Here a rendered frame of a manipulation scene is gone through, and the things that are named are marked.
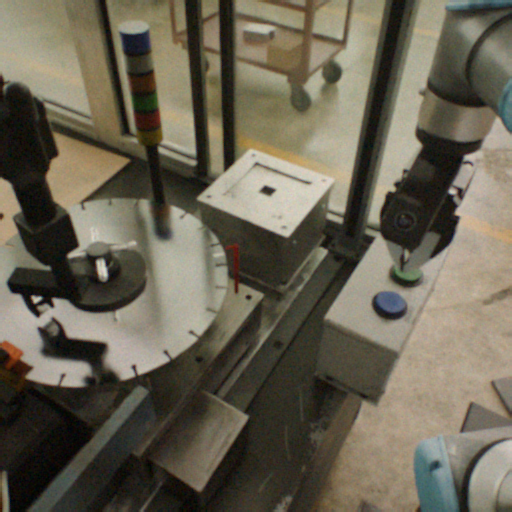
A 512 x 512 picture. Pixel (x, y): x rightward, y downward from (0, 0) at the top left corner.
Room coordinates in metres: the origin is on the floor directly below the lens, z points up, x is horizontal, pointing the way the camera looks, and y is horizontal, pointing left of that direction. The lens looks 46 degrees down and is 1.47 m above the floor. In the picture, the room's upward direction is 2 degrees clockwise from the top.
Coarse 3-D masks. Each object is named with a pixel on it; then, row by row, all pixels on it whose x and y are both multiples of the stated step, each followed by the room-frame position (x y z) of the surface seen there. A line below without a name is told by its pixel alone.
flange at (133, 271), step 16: (128, 256) 0.49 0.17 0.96; (80, 272) 0.46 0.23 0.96; (96, 272) 0.45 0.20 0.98; (112, 272) 0.45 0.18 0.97; (128, 272) 0.46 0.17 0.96; (144, 272) 0.46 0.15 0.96; (96, 288) 0.43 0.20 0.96; (112, 288) 0.43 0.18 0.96; (128, 288) 0.43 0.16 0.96; (80, 304) 0.41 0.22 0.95; (96, 304) 0.41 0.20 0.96; (112, 304) 0.41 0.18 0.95
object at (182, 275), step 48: (144, 240) 0.53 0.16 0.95; (192, 240) 0.54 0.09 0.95; (0, 288) 0.44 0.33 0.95; (144, 288) 0.44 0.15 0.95; (192, 288) 0.44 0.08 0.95; (0, 336) 0.36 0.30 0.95; (48, 336) 0.36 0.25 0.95; (96, 336) 0.36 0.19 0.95; (144, 336) 0.37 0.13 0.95; (192, 336) 0.37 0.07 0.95; (48, 384) 0.30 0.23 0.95; (96, 384) 0.30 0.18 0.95
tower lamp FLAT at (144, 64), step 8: (128, 56) 0.75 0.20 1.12; (136, 56) 0.74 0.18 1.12; (144, 56) 0.75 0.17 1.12; (152, 56) 0.77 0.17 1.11; (128, 64) 0.75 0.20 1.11; (136, 64) 0.74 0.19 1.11; (144, 64) 0.75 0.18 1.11; (152, 64) 0.76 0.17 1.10; (128, 72) 0.75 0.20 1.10; (136, 72) 0.74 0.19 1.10; (144, 72) 0.75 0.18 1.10
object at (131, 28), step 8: (120, 24) 0.77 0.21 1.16; (128, 24) 0.77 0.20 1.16; (136, 24) 0.78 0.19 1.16; (144, 24) 0.78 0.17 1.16; (120, 32) 0.75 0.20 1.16; (128, 32) 0.75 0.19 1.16; (136, 32) 0.75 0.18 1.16; (144, 32) 0.75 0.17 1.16; (128, 40) 0.74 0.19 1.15; (136, 40) 0.74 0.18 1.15; (144, 40) 0.75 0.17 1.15; (128, 48) 0.75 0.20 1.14; (136, 48) 0.74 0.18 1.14; (144, 48) 0.75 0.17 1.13
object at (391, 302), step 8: (384, 296) 0.48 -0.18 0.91; (392, 296) 0.48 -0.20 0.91; (400, 296) 0.48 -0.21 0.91; (376, 304) 0.47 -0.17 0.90; (384, 304) 0.46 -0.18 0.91; (392, 304) 0.46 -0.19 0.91; (400, 304) 0.46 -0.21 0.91; (384, 312) 0.45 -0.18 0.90; (392, 312) 0.45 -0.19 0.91; (400, 312) 0.45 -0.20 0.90
